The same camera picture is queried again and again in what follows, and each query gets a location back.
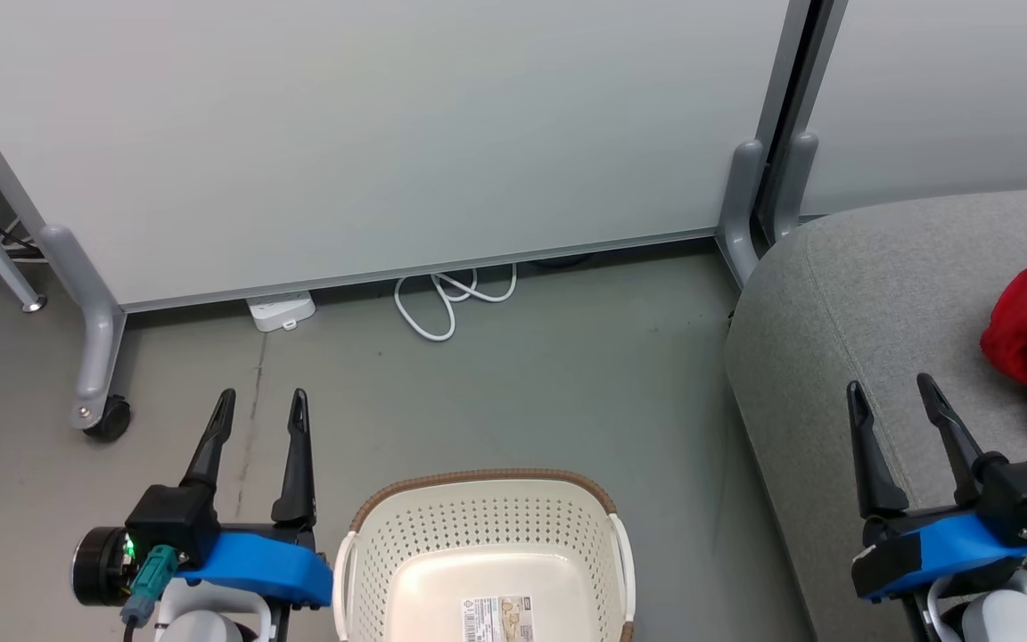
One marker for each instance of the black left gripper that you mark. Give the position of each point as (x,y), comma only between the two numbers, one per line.
(175,522)

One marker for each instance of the wide white partition panel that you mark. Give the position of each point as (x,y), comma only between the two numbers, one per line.
(344,134)

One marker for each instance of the white power strip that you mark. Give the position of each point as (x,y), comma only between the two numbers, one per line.
(280,310)

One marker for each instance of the long grey partition foot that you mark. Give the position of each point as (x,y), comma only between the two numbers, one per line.
(99,339)

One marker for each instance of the white printed basket sticker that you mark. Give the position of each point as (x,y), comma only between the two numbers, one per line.
(497,620)

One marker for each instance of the narrow white partition panel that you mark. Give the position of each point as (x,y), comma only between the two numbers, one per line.
(950,89)

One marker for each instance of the grey fabric sofa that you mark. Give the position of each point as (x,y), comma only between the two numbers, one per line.
(834,357)

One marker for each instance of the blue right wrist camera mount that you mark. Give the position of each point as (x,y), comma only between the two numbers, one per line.
(950,544)

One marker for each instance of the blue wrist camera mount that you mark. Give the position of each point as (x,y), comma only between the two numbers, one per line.
(264,566)
(950,544)

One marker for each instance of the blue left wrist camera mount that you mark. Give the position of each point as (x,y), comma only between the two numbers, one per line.
(264,566)

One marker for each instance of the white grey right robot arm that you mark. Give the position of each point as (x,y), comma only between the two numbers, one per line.
(1004,620)

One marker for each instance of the cream perforated laundry basket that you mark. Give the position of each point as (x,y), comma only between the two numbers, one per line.
(478,526)

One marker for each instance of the black caster wheel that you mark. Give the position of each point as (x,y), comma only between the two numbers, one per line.
(112,419)

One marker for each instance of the short grey partition foot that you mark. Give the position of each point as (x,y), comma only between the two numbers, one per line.
(794,178)
(738,205)

